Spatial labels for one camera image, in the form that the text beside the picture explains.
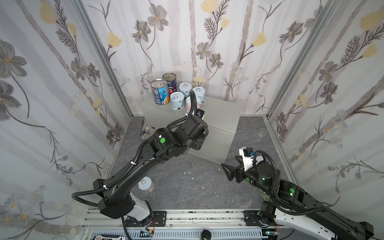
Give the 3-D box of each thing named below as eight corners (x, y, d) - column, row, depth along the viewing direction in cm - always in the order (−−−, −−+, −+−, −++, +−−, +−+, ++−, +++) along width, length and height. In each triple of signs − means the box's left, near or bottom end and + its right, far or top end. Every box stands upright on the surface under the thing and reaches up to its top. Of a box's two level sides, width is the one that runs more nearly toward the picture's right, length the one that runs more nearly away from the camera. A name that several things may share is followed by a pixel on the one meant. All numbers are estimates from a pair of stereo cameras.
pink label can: (139, 192, 84) (136, 189, 79) (142, 180, 89) (139, 176, 84) (152, 192, 84) (149, 189, 79) (154, 180, 89) (152, 176, 84)
